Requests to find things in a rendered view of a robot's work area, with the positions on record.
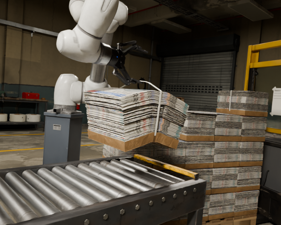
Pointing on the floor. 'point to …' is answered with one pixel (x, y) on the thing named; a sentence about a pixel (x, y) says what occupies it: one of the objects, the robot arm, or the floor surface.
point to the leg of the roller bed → (195, 217)
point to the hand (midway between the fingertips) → (142, 66)
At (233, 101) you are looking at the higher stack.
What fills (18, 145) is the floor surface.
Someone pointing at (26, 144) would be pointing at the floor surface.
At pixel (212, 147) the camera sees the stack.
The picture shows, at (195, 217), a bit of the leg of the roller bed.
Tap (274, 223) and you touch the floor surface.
